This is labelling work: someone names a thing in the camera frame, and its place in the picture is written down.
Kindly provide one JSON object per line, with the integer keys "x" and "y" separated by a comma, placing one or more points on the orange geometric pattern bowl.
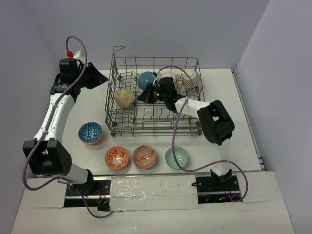
{"x": 144, "y": 157}

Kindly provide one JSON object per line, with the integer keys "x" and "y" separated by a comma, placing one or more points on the tan bowl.
{"x": 124, "y": 98}

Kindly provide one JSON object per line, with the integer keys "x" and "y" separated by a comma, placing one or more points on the white bowl orange rim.
{"x": 170, "y": 75}

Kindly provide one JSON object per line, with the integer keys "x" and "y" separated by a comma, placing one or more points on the white taped sheet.
{"x": 148, "y": 193}

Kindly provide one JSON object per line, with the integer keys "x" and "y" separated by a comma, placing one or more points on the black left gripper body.
{"x": 88, "y": 75}

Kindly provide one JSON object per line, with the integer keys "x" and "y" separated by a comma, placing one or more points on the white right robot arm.
{"x": 216, "y": 124}

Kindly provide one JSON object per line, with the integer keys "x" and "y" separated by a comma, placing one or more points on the pale green bowl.
{"x": 181, "y": 156}

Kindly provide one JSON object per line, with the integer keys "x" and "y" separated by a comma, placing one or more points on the black mounting rail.
{"x": 203, "y": 186}

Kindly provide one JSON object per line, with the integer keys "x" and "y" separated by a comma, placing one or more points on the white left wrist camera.
{"x": 79, "y": 55}

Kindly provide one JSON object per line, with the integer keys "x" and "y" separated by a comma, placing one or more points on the orange floral pattern bowl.
{"x": 116, "y": 158}

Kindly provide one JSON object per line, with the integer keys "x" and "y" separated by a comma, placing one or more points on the blue white patterned bowl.
{"x": 89, "y": 132}

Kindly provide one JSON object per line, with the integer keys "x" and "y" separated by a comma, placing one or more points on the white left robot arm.
{"x": 45, "y": 153}

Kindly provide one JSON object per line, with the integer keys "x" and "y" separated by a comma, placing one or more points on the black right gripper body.
{"x": 158, "y": 94}

